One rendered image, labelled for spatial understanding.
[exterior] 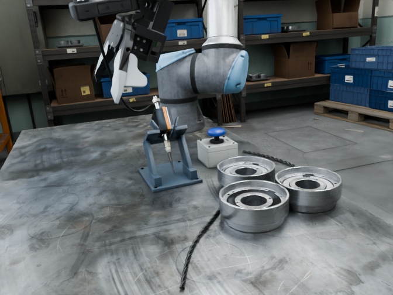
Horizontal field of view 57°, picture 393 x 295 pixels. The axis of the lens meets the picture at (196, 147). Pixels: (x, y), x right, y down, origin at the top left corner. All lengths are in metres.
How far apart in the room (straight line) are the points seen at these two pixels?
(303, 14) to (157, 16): 4.79
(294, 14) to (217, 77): 4.38
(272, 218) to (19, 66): 3.94
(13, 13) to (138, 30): 3.67
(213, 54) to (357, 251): 0.67
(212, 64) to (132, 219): 0.55
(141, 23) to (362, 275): 0.52
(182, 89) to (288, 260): 0.68
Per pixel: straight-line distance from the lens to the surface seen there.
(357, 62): 4.60
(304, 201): 0.59
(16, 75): 4.32
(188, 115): 1.06
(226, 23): 1.05
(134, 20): 0.69
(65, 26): 4.52
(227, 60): 1.01
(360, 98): 4.63
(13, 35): 4.30
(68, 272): 0.51
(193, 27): 4.21
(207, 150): 0.77
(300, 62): 4.81
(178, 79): 1.04
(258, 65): 5.09
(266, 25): 4.57
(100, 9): 0.67
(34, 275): 0.53
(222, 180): 0.65
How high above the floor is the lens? 1.08
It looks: 18 degrees down
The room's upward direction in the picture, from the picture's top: 4 degrees counter-clockwise
